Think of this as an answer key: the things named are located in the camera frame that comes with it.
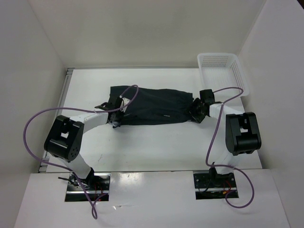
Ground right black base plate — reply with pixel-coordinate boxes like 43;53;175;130
193;171;239;200

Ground aluminium table edge rail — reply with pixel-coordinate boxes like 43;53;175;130
38;67;75;172

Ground dark navy shorts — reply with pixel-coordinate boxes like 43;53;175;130
121;88;193;126

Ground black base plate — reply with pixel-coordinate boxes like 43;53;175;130
193;171;239;200
61;172;111;202

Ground white plastic basket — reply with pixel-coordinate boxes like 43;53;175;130
197;53;250;96

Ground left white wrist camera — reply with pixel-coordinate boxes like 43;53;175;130
120;96;130;113

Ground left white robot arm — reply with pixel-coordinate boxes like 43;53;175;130
44;98;129;190

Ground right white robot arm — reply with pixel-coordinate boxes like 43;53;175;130
188;87;262;187

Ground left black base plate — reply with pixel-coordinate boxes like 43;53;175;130
61;172;111;202

